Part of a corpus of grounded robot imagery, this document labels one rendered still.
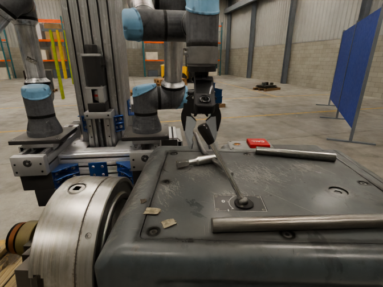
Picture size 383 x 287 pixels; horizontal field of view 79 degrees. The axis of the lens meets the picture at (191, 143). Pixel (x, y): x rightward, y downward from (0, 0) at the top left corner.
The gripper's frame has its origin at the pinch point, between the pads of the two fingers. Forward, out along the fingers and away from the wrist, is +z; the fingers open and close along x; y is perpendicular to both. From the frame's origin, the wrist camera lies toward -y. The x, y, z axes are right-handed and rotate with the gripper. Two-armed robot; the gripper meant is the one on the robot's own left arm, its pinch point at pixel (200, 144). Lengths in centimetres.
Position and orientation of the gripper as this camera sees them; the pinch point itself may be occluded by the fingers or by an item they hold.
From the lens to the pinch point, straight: 61.8
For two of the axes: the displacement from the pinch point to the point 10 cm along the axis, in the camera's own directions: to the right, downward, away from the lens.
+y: 0.3, -3.5, 9.4
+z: 0.0, 9.4, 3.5
